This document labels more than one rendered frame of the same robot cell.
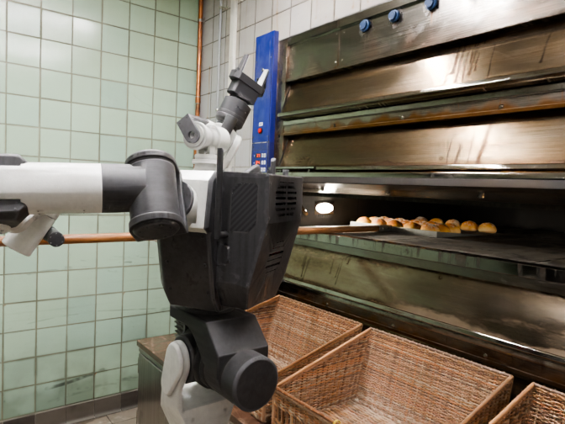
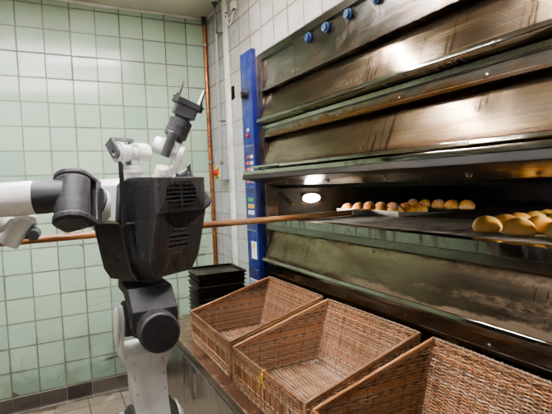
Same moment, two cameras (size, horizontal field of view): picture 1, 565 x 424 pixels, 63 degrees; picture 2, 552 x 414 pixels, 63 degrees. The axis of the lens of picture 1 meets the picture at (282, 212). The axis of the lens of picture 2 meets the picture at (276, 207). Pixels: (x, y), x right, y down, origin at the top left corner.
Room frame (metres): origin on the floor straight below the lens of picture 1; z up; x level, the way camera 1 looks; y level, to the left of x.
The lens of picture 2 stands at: (-0.20, -0.51, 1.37)
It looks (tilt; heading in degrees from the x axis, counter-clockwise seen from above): 3 degrees down; 11
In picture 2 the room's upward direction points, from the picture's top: 2 degrees counter-clockwise
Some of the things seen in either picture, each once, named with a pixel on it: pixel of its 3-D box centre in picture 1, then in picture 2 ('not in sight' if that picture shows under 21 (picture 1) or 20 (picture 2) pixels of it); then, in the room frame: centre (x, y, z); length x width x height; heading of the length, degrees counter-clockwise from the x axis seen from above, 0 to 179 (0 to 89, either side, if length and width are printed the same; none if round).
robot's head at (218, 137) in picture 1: (207, 143); (132, 157); (1.10, 0.18, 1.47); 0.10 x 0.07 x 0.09; 158
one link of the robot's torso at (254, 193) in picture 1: (225, 230); (148, 221); (1.07, 0.13, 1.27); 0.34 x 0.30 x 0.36; 158
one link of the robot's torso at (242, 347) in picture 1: (222, 349); (149, 310); (1.03, 0.12, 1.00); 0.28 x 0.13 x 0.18; 38
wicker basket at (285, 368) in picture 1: (272, 347); (253, 319); (1.88, 0.02, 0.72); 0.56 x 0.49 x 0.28; 38
